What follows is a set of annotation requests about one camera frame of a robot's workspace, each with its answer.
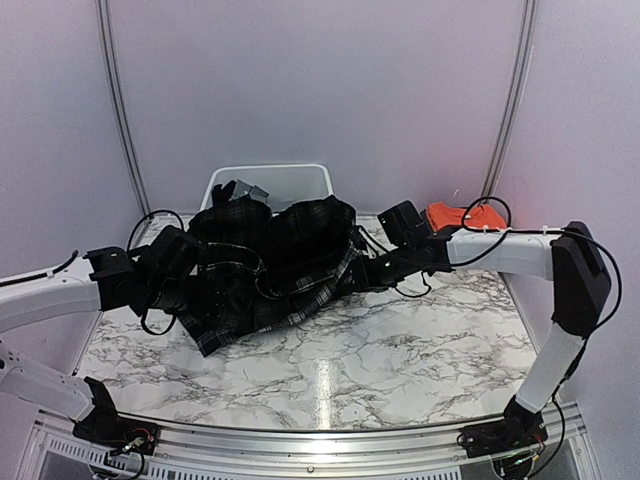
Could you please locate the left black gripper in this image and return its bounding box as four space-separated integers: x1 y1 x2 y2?
144 276 229 317

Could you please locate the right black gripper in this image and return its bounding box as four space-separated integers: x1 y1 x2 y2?
337 242 417 292

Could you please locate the black white plaid shirt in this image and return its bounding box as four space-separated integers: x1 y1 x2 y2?
178 196 363 356

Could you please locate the orange t-shirt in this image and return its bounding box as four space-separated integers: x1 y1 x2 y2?
426 202 507 232

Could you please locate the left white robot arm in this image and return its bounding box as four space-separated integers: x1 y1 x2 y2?
1 245 204 445

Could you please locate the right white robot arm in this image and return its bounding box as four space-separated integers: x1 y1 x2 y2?
349 222 612 448

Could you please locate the white plastic laundry bin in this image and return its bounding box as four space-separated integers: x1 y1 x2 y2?
199 163 334 212

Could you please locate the black garment in bin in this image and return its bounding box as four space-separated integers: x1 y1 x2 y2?
210 180 236 207

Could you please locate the grey garment in bin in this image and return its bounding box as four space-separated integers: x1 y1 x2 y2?
231 179 269 204

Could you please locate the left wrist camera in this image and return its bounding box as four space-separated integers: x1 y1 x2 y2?
146 226 205 280

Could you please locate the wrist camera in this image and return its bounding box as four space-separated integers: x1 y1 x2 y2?
146 226 205 280
377 200 433 248

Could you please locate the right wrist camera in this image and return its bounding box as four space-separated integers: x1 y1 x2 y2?
377 200 433 248

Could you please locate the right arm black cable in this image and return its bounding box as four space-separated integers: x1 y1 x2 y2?
394 195 624 346

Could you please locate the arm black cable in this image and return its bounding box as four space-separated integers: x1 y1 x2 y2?
0 209 186 337
394 195 624 346

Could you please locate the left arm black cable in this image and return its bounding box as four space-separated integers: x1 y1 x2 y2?
0 209 186 337

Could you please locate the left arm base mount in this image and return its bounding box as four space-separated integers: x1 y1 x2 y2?
73 377 160 455

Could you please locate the aluminium front frame rail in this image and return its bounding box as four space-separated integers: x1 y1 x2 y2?
19 394 601 480

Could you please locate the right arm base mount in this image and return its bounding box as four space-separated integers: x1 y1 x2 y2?
456 398 548 458

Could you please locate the right aluminium wall post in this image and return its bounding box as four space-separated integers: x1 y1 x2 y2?
481 0 539 196

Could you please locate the aluminium wall post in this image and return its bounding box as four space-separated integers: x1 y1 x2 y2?
481 0 539 196
95 0 151 215

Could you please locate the left aluminium wall post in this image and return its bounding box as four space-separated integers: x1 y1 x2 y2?
95 0 151 215

